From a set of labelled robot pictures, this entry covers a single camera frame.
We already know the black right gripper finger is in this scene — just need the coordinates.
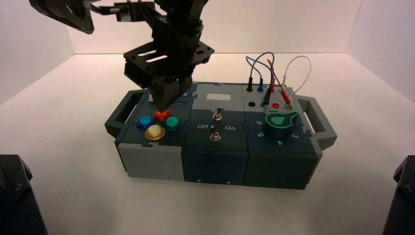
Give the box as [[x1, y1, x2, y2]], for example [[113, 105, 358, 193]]
[[150, 79, 182, 113], [171, 76, 193, 107]]

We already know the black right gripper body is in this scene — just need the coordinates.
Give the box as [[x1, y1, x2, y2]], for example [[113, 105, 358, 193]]
[[122, 40, 216, 90]]

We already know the red push button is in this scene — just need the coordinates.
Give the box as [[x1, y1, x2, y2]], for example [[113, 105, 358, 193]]
[[153, 109, 171, 122]]

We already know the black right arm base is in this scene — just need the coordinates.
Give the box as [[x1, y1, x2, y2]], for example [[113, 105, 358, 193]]
[[382, 155, 415, 235]]

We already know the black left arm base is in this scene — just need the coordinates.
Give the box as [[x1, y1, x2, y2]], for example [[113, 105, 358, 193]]
[[0, 154, 49, 235]]

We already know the green push button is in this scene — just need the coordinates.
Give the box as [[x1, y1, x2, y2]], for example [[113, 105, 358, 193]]
[[163, 117, 182, 132]]

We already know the blue push button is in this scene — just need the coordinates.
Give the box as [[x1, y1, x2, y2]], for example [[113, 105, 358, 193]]
[[136, 115, 155, 131]]

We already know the yellow push button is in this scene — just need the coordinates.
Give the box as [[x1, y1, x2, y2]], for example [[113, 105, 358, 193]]
[[144, 124, 166, 141]]

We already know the small grey display screen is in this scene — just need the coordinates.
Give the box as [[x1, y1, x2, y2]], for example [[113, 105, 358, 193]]
[[206, 93, 232, 102]]

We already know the modular grey-teal task box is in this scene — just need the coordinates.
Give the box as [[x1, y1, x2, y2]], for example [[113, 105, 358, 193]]
[[104, 81, 338, 191]]

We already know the green rotary knob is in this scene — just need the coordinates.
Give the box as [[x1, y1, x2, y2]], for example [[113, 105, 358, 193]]
[[263, 111, 300, 140]]

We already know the dark teal box handle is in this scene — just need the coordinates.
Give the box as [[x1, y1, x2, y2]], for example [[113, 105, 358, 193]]
[[104, 90, 146, 139]]

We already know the blue jumper cable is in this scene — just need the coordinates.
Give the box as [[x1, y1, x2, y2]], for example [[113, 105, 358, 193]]
[[245, 56, 276, 109]]

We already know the black jumper cable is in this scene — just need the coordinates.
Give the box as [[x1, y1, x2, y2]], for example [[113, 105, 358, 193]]
[[246, 52, 276, 114]]

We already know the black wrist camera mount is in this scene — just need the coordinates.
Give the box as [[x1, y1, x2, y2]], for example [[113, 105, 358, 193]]
[[28, 0, 157, 35]]

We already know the red jumper cable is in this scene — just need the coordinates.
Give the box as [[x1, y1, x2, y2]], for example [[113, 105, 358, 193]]
[[266, 59, 293, 105]]

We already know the white jumper cable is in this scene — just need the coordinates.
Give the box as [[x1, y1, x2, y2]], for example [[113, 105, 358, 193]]
[[280, 55, 312, 104]]

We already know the grey box handle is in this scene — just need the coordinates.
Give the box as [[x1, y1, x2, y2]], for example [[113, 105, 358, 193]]
[[296, 94, 338, 152]]

